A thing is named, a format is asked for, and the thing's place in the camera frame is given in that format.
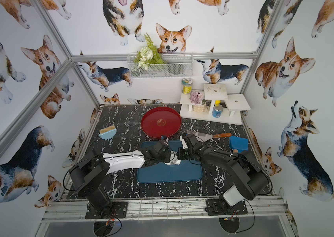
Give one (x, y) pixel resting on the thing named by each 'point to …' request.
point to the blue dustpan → (237, 143)
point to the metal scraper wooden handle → (205, 137)
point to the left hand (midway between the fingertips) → (169, 152)
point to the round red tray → (160, 121)
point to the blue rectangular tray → (161, 171)
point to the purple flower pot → (199, 105)
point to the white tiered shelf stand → (214, 103)
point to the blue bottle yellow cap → (217, 109)
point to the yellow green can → (187, 83)
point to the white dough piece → (178, 163)
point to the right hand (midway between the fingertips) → (181, 150)
